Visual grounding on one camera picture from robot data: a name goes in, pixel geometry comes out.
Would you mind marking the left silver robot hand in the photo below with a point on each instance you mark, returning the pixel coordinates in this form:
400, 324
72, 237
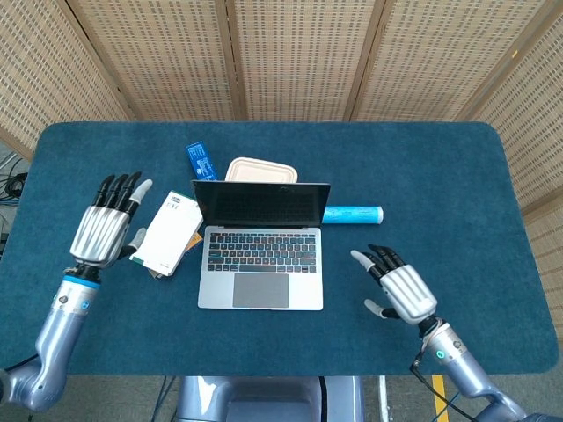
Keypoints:
99, 233

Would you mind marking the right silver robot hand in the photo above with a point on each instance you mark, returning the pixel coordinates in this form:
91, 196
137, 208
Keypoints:
407, 292

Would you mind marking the silver laptop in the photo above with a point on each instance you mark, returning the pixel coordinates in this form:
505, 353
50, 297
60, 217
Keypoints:
259, 290

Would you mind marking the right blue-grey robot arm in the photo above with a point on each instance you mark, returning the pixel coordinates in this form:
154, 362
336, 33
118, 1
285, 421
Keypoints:
462, 365

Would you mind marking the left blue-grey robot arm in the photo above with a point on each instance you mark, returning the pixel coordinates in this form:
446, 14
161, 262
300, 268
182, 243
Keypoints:
57, 325

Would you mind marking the white cardboard box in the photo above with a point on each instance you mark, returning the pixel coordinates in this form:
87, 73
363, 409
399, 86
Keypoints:
171, 233

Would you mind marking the blue plastic wrap roll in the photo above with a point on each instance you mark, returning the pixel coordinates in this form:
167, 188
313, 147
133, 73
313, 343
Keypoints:
356, 214

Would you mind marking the blue and yellow box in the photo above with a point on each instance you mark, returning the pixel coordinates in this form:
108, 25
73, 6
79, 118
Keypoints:
193, 244

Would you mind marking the blue felt table cover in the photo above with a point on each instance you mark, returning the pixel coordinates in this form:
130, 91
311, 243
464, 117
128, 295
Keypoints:
440, 198

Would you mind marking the blue Oreo cookie box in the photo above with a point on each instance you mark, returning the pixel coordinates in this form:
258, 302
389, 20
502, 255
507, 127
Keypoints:
200, 158

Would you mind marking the beige lidded food container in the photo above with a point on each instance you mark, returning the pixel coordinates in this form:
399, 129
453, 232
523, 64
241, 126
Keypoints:
259, 169

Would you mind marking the blue-grey robot torso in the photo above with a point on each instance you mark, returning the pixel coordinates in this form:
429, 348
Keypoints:
264, 400

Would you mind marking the woven bamboo folding screen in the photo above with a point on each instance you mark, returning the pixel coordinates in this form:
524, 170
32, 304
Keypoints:
299, 57

